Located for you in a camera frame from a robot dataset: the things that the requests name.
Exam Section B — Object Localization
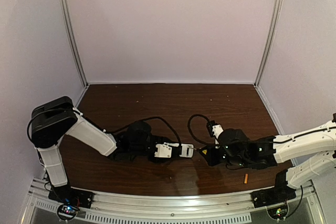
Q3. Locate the left black camera cable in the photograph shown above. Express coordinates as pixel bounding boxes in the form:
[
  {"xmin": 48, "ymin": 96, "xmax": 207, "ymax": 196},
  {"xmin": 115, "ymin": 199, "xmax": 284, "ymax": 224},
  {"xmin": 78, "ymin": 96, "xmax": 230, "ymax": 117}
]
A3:
[{"xmin": 107, "ymin": 116, "xmax": 182, "ymax": 145}]

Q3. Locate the orange battery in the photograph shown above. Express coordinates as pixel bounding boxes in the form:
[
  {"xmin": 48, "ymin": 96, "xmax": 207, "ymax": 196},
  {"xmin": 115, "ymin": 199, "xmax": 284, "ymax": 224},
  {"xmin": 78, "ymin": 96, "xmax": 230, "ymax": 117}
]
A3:
[{"xmin": 244, "ymin": 174, "xmax": 248, "ymax": 184}]

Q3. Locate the aluminium corner post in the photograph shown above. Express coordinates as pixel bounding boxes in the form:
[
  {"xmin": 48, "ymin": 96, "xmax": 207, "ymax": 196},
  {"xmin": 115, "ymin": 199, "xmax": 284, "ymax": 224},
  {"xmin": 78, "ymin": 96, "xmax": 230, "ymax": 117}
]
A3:
[
  {"xmin": 254, "ymin": 0, "xmax": 284, "ymax": 89},
  {"xmin": 60, "ymin": 0, "xmax": 89, "ymax": 88}
]

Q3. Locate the right aluminium corner post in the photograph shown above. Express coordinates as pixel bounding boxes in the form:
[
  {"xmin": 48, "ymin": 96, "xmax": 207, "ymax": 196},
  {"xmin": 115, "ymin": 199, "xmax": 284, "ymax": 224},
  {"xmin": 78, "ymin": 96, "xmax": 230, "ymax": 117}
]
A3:
[{"xmin": 254, "ymin": 0, "xmax": 284, "ymax": 89}]

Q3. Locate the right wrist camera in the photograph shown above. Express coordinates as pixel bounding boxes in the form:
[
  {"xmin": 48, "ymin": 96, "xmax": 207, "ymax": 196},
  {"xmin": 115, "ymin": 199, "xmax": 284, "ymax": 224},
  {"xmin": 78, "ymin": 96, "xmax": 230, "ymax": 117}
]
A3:
[{"xmin": 206, "ymin": 120, "xmax": 224, "ymax": 146}]

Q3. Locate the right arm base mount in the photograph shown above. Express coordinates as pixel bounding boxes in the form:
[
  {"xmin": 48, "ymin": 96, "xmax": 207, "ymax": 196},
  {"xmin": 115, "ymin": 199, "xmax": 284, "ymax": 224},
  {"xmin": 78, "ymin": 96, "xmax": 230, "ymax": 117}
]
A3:
[{"xmin": 251, "ymin": 186, "xmax": 296, "ymax": 221}]

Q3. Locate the left aluminium corner post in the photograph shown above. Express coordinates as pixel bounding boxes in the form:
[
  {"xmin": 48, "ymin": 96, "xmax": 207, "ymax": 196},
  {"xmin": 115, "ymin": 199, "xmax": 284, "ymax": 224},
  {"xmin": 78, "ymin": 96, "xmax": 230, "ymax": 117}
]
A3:
[{"xmin": 60, "ymin": 0, "xmax": 89, "ymax": 88}]

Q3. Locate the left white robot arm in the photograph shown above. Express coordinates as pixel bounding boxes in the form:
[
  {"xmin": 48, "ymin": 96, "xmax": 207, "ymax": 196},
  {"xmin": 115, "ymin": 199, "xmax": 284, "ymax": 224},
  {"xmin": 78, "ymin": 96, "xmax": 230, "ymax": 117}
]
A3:
[{"xmin": 27, "ymin": 96, "xmax": 182, "ymax": 198}]

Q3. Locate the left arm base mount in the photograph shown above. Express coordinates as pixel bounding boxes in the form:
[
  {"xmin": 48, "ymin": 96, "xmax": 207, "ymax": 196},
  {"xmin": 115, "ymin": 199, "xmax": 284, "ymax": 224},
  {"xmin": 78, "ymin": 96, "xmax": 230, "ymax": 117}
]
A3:
[{"xmin": 48, "ymin": 187, "xmax": 93, "ymax": 222}]

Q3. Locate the aluminium front rail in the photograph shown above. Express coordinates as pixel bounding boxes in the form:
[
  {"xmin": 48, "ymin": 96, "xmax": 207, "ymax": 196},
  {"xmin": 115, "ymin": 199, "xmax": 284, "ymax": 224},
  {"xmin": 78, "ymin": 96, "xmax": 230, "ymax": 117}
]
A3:
[{"xmin": 18, "ymin": 178, "xmax": 327, "ymax": 223}]

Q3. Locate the black camera cable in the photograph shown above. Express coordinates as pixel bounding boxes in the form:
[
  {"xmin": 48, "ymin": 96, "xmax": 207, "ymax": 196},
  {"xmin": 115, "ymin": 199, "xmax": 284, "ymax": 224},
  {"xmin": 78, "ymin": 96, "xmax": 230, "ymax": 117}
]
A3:
[
  {"xmin": 187, "ymin": 114, "xmax": 213, "ymax": 147},
  {"xmin": 107, "ymin": 116, "xmax": 182, "ymax": 145}
]

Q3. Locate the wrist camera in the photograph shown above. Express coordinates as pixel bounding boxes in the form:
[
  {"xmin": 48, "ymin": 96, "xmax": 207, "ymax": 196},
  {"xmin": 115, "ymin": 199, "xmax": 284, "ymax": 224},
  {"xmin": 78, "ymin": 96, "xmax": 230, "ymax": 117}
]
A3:
[
  {"xmin": 206, "ymin": 120, "xmax": 224, "ymax": 146},
  {"xmin": 154, "ymin": 142, "xmax": 182, "ymax": 158}
]

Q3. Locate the white remote control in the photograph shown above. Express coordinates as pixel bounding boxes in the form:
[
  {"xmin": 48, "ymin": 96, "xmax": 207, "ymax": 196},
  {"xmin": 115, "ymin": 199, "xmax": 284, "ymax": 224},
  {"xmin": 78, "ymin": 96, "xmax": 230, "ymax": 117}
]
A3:
[{"xmin": 169, "ymin": 143, "xmax": 194, "ymax": 158}]

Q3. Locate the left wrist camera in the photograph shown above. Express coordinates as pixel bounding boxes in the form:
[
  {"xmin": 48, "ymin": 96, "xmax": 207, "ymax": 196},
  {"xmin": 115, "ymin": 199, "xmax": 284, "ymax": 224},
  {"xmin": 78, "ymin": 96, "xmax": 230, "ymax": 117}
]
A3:
[{"xmin": 154, "ymin": 142, "xmax": 182, "ymax": 158}]

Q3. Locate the right black camera cable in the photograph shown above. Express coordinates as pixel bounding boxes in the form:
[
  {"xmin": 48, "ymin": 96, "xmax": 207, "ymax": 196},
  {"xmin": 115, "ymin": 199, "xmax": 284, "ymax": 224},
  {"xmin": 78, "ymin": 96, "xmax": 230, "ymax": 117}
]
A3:
[{"xmin": 187, "ymin": 114, "xmax": 213, "ymax": 147}]

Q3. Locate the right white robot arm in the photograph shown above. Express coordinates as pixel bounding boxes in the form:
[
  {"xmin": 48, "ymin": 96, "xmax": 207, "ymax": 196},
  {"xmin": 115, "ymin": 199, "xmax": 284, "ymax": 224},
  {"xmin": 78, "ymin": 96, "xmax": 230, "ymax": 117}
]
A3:
[{"xmin": 154, "ymin": 119, "xmax": 335, "ymax": 191}]

